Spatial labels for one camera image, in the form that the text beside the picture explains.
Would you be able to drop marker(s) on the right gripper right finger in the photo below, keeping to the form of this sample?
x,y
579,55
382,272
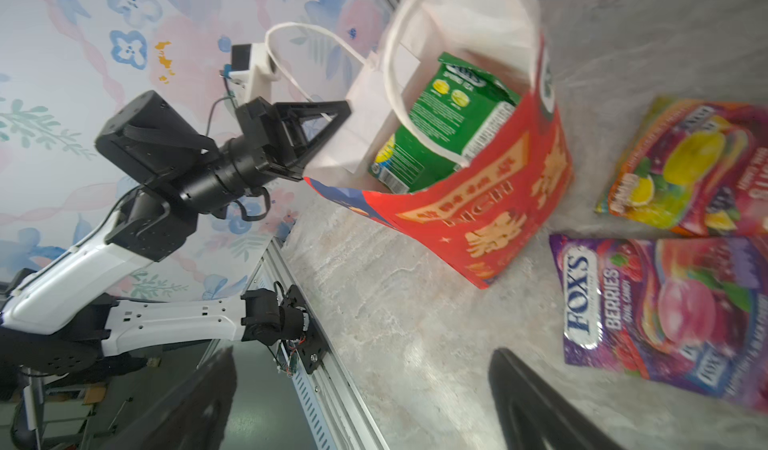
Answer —
x,y
533,415

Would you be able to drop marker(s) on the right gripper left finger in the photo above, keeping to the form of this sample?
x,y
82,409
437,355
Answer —
x,y
193,415

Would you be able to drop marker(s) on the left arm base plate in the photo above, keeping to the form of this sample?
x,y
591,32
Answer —
x,y
303,341

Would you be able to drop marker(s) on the purple Fox's candy bag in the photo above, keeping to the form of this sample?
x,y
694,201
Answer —
x,y
690,313

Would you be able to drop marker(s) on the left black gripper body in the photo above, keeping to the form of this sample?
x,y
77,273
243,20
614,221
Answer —
x,y
272,146

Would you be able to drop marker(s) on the pink yellow Fox's candy bag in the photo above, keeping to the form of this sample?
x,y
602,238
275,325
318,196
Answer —
x,y
695,168

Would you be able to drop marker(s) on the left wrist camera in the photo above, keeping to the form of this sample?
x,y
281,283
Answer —
x,y
251,73

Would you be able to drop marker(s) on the green snack bag small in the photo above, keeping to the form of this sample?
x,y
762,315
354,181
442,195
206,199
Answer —
x,y
461,110

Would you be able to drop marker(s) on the red pink paper bag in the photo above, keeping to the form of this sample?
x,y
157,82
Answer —
x,y
478,219

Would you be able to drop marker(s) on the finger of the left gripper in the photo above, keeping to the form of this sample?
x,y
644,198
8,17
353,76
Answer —
x,y
304,129

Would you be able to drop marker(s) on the aluminium mounting rail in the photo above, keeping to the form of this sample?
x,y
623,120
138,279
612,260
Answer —
x,y
334,409

